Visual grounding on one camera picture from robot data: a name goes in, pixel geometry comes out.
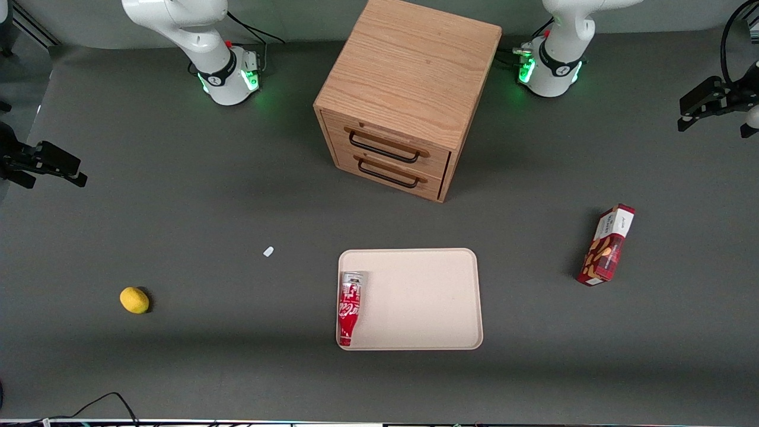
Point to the beige plastic tray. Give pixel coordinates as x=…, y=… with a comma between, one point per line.
x=421, y=302

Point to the red cookie box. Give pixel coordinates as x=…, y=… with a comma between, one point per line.
x=606, y=249

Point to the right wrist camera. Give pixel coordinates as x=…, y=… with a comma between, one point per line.
x=76, y=178

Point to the wooden drawer wide front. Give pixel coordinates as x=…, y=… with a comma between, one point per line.
x=439, y=160

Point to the red cola bottle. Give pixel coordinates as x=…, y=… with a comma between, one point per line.
x=350, y=305

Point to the wooden drawer narrow front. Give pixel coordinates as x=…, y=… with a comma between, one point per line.
x=430, y=185

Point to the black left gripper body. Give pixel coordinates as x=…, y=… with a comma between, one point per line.
x=730, y=95

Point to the yellow lemon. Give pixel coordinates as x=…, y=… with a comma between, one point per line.
x=134, y=300

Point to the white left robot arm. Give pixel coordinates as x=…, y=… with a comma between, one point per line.
x=563, y=41

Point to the wooden drawer cabinet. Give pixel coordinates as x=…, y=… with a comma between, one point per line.
x=409, y=65

